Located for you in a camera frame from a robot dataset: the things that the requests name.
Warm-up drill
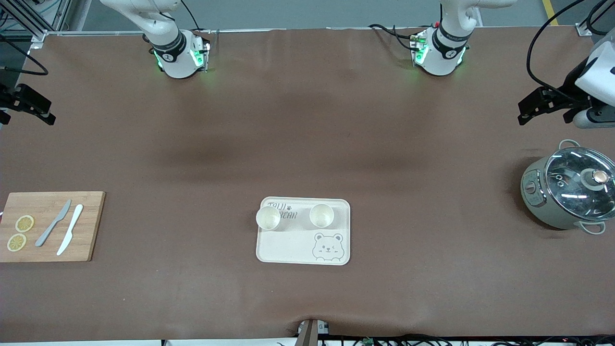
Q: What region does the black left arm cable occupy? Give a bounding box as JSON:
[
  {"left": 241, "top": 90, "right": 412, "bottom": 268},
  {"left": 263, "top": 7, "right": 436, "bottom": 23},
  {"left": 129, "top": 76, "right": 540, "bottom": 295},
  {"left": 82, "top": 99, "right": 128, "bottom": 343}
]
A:
[{"left": 526, "top": 0, "right": 615, "bottom": 99}]

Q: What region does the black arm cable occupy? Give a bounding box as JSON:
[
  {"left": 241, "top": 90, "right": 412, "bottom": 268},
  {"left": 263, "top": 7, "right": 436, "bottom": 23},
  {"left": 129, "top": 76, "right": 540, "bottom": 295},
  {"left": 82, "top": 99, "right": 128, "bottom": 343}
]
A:
[
  {"left": 526, "top": 0, "right": 615, "bottom": 99},
  {"left": 0, "top": 33, "right": 49, "bottom": 76}
]

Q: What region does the bamboo cutting board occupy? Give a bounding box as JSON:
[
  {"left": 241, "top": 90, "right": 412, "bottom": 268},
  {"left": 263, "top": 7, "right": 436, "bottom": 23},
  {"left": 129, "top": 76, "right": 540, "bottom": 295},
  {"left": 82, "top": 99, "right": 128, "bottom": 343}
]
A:
[{"left": 0, "top": 191, "right": 106, "bottom": 263}]

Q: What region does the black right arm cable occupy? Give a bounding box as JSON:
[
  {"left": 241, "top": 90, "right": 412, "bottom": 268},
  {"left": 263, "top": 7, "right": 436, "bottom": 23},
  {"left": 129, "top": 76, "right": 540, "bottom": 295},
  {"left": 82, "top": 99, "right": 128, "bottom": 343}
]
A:
[{"left": 0, "top": 33, "right": 49, "bottom": 76}]

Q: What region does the white plastic knife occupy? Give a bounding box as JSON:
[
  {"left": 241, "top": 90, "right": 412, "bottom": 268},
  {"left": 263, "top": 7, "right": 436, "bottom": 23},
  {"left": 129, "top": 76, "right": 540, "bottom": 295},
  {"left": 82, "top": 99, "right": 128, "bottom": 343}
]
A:
[{"left": 56, "top": 204, "right": 84, "bottom": 256}]

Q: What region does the white plastic cup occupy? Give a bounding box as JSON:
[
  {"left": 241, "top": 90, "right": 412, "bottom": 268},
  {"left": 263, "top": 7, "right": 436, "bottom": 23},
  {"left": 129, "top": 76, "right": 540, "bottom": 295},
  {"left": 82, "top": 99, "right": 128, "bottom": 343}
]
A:
[
  {"left": 256, "top": 206, "right": 282, "bottom": 231},
  {"left": 309, "top": 203, "right": 335, "bottom": 228}
]

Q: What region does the aluminium frame profile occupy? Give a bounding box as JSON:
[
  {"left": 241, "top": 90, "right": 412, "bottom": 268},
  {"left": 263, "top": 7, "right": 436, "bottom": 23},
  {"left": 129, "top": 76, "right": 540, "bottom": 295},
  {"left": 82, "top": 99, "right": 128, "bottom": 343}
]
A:
[
  {"left": 576, "top": 0, "right": 615, "bottom": 37},
  {"left": 0, "top": 0, "right": 51, "bottom": 46}
]

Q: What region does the glass pot lid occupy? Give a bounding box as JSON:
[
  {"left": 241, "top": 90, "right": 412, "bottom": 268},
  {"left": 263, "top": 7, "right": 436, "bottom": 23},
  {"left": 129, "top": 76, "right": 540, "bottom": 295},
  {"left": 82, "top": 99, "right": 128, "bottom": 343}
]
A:
[{"left": 544, "top": 147, "right": 615, "bottom": 222}]

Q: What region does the grey plastic knife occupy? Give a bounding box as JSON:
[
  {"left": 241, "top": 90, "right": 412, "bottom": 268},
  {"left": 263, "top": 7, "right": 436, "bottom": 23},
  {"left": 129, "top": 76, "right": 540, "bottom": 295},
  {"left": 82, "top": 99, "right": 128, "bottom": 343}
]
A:
[{"left": 35, "top": 199, "right": 72, "bottom": 247}]

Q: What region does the cream tray with bear print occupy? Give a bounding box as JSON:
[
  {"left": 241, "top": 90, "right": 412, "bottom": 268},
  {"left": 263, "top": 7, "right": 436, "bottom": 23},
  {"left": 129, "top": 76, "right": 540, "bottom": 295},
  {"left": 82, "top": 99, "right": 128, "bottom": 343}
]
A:
[{"left": 256, "top": 197, "right": 351, "bottom": 266}]

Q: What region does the grey electric cooking pot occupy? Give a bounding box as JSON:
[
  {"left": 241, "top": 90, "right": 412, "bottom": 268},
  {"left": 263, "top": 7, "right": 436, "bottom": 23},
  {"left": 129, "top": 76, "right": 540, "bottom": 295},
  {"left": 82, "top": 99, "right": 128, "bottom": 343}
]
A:
[{"left": 520, "top": 139, "right": 615, "bottom": 235}]

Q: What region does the metal table edge bracket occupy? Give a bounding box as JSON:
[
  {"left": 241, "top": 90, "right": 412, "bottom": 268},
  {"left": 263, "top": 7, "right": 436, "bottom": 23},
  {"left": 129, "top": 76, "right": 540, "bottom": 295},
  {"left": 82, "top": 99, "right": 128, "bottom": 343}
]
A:
[{"left": 297, "top": 318, "right": 330, "bottom": 346}]

